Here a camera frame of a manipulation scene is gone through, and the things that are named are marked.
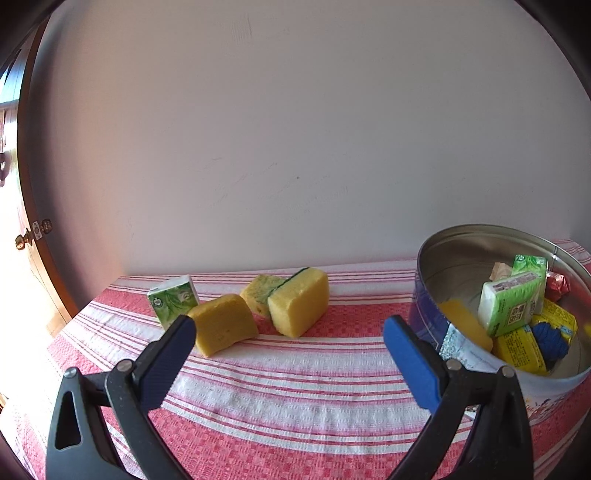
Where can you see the yellow sponge dark green pad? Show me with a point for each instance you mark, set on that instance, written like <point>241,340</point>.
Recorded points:
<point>299,302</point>

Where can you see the brass door knob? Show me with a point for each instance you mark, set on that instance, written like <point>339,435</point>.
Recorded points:
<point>38,230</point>

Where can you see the red foil snack packet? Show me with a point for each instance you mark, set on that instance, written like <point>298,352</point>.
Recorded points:
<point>557,286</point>

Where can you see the small green tissue pack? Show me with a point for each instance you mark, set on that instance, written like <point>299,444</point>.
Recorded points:
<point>533,264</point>

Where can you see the yellow snack packet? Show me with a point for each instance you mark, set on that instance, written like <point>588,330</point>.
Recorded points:
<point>557,318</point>
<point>520,349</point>

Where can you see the blue knotted cloth ball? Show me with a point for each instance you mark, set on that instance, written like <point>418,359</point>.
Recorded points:
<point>551,343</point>

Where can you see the green white tissue pack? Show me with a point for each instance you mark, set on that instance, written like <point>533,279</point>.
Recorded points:
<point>172,298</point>

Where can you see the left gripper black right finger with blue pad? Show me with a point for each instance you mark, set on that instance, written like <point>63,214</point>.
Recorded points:
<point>499,445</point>

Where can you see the yellow sponge speckled green top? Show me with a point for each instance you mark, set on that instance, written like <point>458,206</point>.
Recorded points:
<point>258,291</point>

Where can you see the blue round metal tin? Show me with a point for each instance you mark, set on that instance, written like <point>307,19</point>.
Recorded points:
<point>455,263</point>

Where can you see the red white striped bedspread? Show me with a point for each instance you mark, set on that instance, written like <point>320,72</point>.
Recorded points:
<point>328,405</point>

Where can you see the plain yellow sponge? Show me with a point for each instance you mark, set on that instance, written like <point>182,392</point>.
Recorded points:
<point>221,323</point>

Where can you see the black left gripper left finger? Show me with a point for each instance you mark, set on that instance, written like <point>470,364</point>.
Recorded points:
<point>79,443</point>

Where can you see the large green tissue pack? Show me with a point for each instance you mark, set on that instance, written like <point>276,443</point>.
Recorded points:
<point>507,304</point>

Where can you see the wooden door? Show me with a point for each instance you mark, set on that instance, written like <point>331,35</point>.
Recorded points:
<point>56,304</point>

